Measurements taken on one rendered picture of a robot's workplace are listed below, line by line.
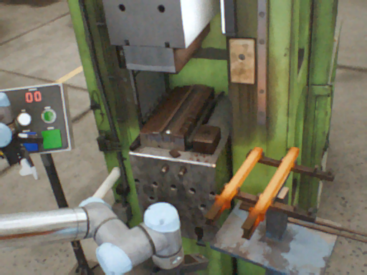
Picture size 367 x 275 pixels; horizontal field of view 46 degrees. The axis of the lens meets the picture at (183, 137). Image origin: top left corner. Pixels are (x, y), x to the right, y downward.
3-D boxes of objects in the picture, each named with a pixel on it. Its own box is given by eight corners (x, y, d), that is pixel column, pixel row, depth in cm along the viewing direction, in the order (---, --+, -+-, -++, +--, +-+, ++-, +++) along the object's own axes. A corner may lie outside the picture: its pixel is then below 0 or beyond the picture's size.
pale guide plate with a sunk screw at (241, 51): (254, 84, 164) (253, 41, 155) (230, 82, 167) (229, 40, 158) (255, 81, 166) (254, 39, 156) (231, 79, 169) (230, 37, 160)
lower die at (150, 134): (185, 151, 179) (183, 134, 174) (140, 145, 186) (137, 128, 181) (215, 101, 211) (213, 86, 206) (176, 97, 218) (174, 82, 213)
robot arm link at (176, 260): (167, 229, 107) (191, 245, 102) (169, 242, 110) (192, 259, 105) (144, 246, 103) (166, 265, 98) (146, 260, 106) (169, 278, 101)
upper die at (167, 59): (175, 72, 159) (173, 48, 154) (127, 69, 166) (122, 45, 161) (210, 31, 191) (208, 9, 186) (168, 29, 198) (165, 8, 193)
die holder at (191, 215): (220, 245, 194) (214, 165, 169) (143, 228, 207) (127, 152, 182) (249, 168, 237) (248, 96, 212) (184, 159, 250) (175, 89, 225)
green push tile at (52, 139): (62, 147, 179) (59, 128, 178) (43, 149, 179) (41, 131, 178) (63, 146, 181) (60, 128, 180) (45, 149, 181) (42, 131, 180)
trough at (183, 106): (171, 135, 177) (171, 132, 176) (160, 134, 179) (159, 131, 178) (204, 87, 209) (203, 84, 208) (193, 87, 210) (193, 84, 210)
